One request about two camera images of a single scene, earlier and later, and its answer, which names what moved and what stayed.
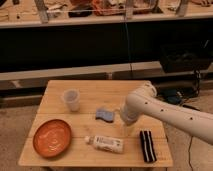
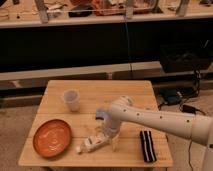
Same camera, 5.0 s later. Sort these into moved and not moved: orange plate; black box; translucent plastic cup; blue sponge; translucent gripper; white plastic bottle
Moved: white plastic bottle; translucent gripper
Not moved: translucent plastic cup; orange plate; black box; blue sponge
